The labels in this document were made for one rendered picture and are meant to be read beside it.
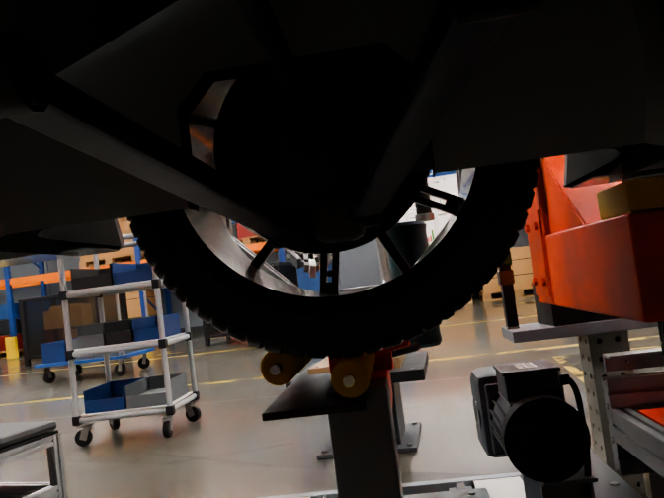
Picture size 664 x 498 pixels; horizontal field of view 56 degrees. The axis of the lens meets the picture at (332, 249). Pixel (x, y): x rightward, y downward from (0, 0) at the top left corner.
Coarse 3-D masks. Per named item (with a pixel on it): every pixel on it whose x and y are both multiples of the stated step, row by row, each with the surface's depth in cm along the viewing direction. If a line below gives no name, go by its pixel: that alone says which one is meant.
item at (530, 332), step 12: (528, 324) 176; (540, 324) 172; (576, 324) 161; (588, 324) 161; (600, 324) 161; (612, 324) 160; (624, 324) 160; (636, 324) 160; (648, 324) 159; (504, 336) 177; (516, 336) 163; (528, 336) 162; (540, 336) 162; (552, 336) 162; (564, 336) 161
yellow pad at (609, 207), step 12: (636, 180) 93; (648, 180) 93; (660, 180) 92; (600, 192) 105; (612, 192) 99; (624, 192) 94; (636, 192) 93; (648, 192) 92; (660, 192) 92; (600, 204) 105; (612, 204) 100; (624, 204) 94; (636, 204) 93; (648, 204) 92; (660, 204) 92; (600, 216) 106; (612, 216) 101
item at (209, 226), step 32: (224, 96) 116; (192, 128) 108; (192, 224) 98; (448, 224) 113; (224, 256) 102; (256, 256) 115; (320, 256) 114; (256, 288) 96; (288, 288) 108; (320, 288) 114; (384, 288) 94
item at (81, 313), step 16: (32, 304) 914; (48, 304) 910; (80, 304) 902; (96, 304) 899; (112, 304) 935; (32, 320) 913; (48, 320) 909; (80, 320) 902; (96, 320) 898; (112, 320) 929; (32, 336) 912; (48, 336) 908; (64, 336) 904; (32, 352) 911
